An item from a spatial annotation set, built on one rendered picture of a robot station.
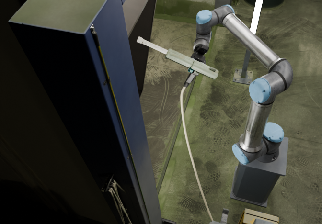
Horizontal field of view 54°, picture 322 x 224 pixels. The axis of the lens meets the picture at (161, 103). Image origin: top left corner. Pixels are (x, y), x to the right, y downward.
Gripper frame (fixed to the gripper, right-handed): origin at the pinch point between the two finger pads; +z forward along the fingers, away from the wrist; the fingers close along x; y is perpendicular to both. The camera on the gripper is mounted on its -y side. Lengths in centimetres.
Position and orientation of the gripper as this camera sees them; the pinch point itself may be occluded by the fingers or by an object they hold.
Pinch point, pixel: (195, 70)
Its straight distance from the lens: 180.0
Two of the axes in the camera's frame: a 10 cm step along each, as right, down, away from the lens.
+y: -3.4, 5.1, 7.9
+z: -2.6, 7.6, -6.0
